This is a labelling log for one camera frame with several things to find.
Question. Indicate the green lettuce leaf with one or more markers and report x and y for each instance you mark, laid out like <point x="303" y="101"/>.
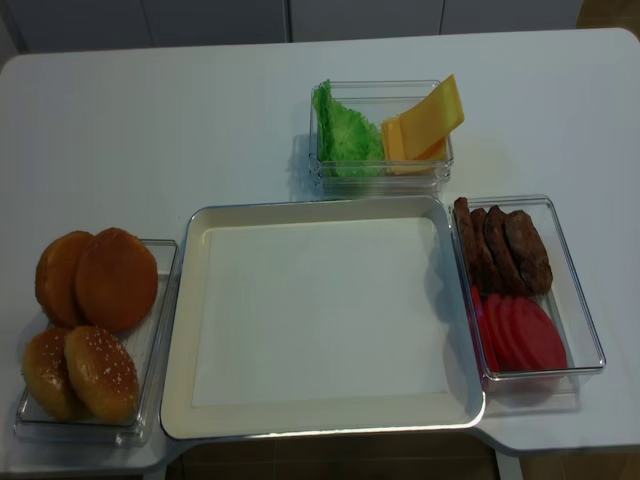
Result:
<point x="350" y="145"/>

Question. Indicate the clear plastic lettuce cheese container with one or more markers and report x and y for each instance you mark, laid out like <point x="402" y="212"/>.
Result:
<point x="378" y="101"/>

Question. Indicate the flat orange cheese slice stack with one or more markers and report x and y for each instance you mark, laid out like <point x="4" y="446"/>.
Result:
<point x="395" y="153"/>

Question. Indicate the leaning yellow cheese slice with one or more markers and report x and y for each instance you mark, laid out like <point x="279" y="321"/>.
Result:
<point x="426" y="126"/>

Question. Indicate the white paper tray liner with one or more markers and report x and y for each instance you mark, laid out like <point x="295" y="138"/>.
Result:
<point x="321" y="311"/>

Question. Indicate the white serving tray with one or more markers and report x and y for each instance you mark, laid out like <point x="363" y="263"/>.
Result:
<point x="460" y="406"/>

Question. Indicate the brown meat patty leftmost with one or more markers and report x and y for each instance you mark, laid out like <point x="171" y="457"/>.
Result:
<point x="469" y="243"/>

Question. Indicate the brown meat patty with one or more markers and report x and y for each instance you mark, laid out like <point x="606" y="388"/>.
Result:
<point x="494" y="234"/>
<point x="469" y="243"/>
<point x="528" y="252"/>
<point x="489" y="278"/>

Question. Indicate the red tomato slice leftmost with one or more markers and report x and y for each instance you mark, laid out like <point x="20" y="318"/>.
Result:
<point x="484" y="330"/>

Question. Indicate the red tomato slice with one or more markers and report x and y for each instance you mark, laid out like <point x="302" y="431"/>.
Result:
<point x="500" y="345"/>
<point x="484" y="330"/>
<point x="512" y="356"/>
<point x="536" y="337"/>

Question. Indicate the brown meat patty rightmost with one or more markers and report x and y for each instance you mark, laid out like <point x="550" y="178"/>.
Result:
<point x="528" y="252"/>

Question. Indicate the clear plastic patty tomato container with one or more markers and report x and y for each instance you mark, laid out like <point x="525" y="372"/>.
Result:
<point x="512" y="392"/>

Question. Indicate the red tomato slice rightmost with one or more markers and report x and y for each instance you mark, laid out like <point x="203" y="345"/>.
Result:
<point x="536" y="337"/>

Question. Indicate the white table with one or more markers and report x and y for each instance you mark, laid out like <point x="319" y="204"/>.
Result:
<point x="143" y="138"/>

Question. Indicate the sesame top bun right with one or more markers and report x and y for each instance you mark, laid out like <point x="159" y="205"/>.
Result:
<point x="102" y="373"/>

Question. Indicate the sesame bun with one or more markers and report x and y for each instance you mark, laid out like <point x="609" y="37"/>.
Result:
<point x="45" y="372"/>
<point x="102" y="373"/>

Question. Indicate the clear plastic bun container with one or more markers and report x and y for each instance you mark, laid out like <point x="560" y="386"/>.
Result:
<point x="146" y="344"/>

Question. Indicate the sesame top bun left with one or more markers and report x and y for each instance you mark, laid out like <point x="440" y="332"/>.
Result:
<point x="45" y="372"/>

